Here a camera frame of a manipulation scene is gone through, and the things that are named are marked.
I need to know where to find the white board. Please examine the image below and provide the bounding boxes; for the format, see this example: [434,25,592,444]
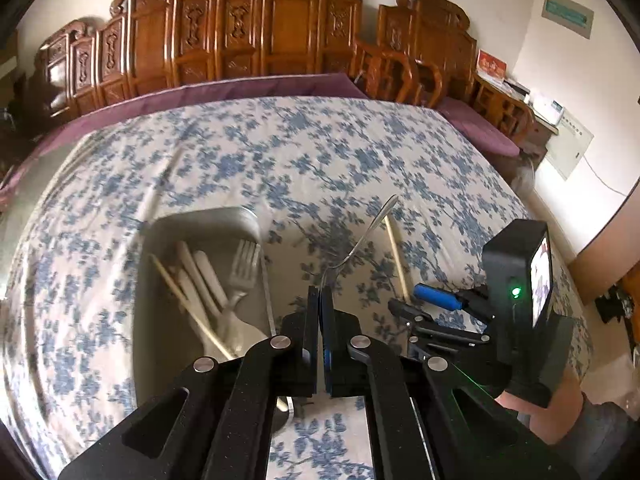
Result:
[542,110,596,181]

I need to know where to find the metal spoon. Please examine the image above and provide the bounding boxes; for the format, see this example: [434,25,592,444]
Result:
[320,194,401,291]

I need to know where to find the carved wooden armchair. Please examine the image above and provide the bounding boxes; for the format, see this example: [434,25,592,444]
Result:
[470,72,536,146]

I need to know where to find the carved wooden headboard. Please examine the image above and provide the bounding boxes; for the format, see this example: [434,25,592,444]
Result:
[32,0,478,126]

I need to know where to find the wooden nightstand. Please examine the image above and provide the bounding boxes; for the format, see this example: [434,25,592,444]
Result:
[520,110,558,161]

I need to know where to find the electric fan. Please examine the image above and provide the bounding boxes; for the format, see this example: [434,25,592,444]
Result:
[510,157,538,196]

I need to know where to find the purple bed sheet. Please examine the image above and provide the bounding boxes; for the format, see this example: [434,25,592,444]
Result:
[0,72,521,211]

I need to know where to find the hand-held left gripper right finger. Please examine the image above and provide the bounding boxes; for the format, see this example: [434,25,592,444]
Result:
[320,286,581,480]

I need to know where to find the slim metal utensil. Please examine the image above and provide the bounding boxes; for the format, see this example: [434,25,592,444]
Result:
[260,252,278,337]

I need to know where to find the wooden chair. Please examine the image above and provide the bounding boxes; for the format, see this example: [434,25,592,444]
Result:
[352,40,444,108]

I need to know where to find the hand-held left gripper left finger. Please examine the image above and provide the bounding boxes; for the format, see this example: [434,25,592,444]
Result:
[57,286,321,480]

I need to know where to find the white cable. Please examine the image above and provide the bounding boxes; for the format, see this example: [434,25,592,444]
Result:
[580,152,628,198]

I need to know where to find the green wall panel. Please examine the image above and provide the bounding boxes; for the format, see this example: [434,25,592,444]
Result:
[542,0,596,41]

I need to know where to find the metal fork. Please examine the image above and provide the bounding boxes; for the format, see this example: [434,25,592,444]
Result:
[220,239,268,356]

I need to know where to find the person's right forearm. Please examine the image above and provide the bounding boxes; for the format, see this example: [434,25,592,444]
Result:
[497,377,636,461]

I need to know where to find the beige chopstick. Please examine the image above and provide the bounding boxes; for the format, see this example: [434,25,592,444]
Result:
[383,216,410,297]

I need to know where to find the red desk calendar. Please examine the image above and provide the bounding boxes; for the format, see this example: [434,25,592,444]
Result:
[475,49,508,86]

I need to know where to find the blue floral bedspread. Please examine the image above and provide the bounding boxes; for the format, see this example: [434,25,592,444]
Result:
[0,96,593,480]

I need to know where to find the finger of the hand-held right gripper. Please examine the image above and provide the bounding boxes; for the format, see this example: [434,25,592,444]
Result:
[411,282,496,321]
[387,298,494,362]

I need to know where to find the metal tray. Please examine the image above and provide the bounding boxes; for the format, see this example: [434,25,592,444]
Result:
[131,206,297,433]

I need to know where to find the white desktop device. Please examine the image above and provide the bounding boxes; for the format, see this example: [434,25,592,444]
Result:
[529,92,566,126]

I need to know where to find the brown wooden chopstick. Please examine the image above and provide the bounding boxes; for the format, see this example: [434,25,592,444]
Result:
[149,254,296,411]

